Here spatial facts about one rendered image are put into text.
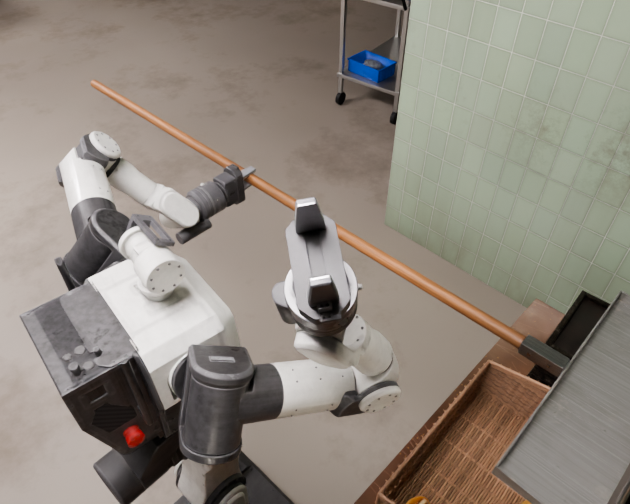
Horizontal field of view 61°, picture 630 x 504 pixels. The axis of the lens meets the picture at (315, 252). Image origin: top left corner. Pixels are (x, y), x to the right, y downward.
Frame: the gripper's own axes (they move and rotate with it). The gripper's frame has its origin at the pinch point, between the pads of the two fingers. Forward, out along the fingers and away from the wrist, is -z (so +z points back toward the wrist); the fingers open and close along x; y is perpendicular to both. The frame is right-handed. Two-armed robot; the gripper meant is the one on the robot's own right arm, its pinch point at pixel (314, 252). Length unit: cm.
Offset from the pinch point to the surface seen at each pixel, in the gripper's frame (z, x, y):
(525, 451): 54, -22, 31
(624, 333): 66, -3, 62
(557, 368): 59, -9, 43
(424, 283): 66, 15, 23
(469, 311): 64, 7, 31
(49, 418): 180, 22, -123
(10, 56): 309, 371, -237
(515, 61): 120, 115, 92
